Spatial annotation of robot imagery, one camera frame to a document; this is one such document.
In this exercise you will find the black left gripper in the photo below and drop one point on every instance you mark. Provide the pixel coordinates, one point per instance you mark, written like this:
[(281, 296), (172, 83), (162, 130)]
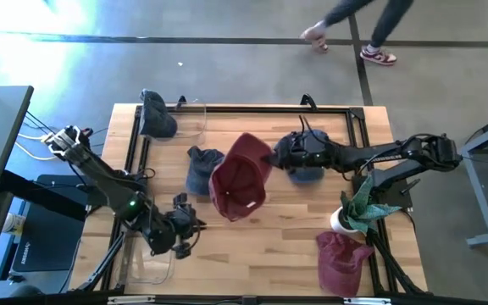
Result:
[(182, 224)]

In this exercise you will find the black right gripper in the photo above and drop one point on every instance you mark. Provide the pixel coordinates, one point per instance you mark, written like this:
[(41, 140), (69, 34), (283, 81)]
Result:
[(307, 152)]

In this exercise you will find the dark red cap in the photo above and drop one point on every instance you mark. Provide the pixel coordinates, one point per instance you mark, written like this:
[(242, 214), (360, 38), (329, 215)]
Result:
[(339, 264), (240, 182)]

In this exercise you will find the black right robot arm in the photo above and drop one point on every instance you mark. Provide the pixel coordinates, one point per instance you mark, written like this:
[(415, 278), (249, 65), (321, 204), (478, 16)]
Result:
[(371, 152)]

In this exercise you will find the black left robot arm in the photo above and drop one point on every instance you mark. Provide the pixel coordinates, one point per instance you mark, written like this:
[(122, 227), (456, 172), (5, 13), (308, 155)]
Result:
[(100, 173)]

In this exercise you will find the black clamp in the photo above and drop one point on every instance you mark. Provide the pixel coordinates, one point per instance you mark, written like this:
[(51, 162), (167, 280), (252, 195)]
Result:
[(181, 101), (308, 101)]

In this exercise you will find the white plant pot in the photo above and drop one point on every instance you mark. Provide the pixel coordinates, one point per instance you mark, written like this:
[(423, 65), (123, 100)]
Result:
[(339, 222)]

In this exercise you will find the green artificial plant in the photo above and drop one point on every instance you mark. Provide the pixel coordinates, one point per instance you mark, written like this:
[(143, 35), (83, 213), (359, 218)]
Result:
[(364, 209)]

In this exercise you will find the black desk mat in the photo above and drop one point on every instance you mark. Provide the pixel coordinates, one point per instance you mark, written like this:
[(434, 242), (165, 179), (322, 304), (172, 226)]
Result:
[(45, 241)]

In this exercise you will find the black desk bar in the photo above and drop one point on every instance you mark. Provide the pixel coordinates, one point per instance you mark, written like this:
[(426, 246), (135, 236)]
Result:
[(36, 192)]

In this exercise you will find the yellow power plug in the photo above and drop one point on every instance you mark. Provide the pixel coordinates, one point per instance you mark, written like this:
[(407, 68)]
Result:
[(48, 136)]

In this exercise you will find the person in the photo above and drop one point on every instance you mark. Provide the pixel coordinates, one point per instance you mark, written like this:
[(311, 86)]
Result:
[(388, 21)]

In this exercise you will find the black aluminium frame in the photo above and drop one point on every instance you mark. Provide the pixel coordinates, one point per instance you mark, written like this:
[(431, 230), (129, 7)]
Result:
[(248, 109)]

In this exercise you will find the silver bracket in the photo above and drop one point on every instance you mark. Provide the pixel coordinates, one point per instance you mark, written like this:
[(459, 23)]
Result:
[(367, 301), (131, 300)]

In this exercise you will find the grey metal table frame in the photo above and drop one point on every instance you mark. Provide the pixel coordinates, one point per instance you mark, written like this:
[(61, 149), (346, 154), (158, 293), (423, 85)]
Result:
[(479, 190)]

